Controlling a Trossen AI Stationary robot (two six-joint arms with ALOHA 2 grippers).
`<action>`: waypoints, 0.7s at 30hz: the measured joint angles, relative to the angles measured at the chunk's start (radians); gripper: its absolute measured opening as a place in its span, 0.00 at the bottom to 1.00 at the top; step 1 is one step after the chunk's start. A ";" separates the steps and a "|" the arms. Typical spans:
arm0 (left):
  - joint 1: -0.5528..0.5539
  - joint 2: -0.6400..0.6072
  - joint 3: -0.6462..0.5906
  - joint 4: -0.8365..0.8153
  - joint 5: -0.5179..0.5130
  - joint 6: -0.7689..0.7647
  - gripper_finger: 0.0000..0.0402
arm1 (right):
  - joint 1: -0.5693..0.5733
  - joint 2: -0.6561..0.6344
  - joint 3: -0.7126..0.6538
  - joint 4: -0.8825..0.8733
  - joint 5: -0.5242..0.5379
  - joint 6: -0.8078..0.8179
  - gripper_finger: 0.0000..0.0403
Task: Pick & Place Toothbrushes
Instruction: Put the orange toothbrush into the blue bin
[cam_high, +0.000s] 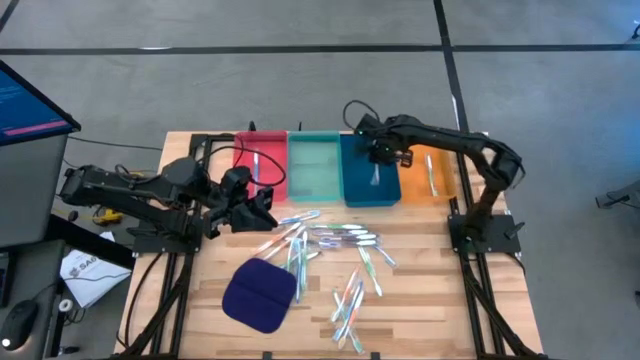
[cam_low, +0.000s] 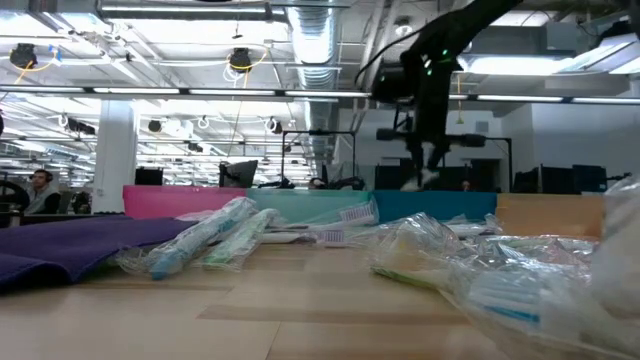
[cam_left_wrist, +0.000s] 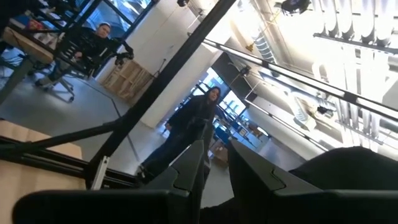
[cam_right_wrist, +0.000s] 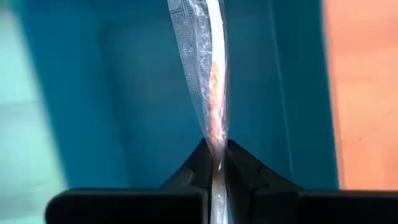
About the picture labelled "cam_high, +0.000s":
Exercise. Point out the large black monitor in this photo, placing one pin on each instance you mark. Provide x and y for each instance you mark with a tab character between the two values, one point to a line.
25	105

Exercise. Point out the pink plastic bin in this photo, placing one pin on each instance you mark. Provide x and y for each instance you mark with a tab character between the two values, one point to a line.
272	145

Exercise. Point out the blue plastic bin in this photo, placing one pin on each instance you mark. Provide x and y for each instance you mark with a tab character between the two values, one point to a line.
360	185

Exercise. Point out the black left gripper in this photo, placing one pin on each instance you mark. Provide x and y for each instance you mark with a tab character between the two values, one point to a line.
222	210

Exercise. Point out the purple folded cloth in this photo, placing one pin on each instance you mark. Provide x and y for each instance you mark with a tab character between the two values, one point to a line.
257	295

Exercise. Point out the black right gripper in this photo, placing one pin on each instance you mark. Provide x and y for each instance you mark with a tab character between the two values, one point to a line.
385	152

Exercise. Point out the teal plastic bin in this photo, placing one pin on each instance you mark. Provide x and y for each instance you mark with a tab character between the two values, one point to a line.
315	170

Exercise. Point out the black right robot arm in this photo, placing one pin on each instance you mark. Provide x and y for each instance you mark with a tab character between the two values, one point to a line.
450	137

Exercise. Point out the black keyboard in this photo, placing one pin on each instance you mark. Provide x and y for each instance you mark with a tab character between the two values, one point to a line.
4	280

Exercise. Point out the black computer mouse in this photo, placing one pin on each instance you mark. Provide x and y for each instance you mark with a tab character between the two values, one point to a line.
17	322

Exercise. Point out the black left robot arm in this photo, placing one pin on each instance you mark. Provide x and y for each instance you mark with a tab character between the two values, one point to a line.
130	192

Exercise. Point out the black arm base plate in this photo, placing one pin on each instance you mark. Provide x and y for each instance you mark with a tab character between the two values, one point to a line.
500	235
150	242

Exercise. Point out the yellow hand tool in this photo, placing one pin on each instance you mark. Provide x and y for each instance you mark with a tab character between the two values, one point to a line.
107	217

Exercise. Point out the orange plastic bin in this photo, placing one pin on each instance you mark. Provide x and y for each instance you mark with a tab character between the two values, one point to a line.
417	185

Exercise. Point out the white paper sheet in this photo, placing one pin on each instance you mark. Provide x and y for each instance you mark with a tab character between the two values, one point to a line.
90	280

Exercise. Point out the white tape roll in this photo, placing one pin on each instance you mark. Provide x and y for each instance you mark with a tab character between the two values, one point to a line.
60	305

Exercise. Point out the black side desk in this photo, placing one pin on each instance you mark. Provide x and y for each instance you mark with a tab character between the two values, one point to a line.
35	270

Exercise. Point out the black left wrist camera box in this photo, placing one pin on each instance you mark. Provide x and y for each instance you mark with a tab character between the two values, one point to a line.
235	180

